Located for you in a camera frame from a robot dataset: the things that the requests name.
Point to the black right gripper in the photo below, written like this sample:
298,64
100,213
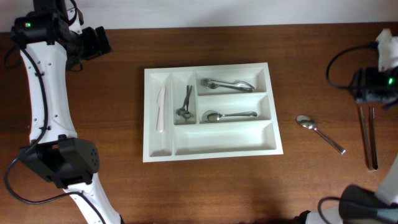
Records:
365,90

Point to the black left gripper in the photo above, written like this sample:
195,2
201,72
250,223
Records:
96,47

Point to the large metal spoon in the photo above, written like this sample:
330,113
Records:
214,116
309,123

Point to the pink plastic knife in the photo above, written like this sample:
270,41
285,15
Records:
161,117

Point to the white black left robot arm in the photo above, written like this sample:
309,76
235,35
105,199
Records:
53,40

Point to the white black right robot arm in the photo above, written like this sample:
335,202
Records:
358,204

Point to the metal chopstick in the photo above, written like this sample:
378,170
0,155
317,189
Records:
372,134
365,137

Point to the white cutlery tray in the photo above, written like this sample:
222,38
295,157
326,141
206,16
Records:
190,139

